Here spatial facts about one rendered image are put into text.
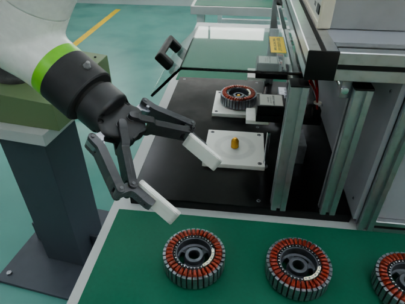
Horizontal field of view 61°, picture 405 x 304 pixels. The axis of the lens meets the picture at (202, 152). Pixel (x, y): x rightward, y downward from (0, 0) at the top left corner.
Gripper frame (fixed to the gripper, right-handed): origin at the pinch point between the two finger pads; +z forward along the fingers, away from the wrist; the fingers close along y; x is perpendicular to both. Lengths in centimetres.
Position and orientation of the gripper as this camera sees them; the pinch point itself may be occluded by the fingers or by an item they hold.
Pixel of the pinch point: (193, 184)
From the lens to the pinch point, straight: 52.6
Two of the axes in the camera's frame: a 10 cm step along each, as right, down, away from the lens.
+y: -4.6, 5.1, -7.2
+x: 4.5, -5.7, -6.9
